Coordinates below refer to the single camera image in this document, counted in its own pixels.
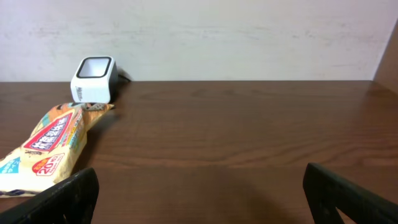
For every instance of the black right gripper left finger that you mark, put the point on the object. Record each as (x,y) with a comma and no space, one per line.
(72,200)

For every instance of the white barcode scanner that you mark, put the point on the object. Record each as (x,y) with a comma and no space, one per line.
(95,80)

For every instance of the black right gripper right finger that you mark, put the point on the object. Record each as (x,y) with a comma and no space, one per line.
(328,194)

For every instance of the large yellow wipes pack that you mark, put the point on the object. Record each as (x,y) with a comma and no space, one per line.
(52,150)

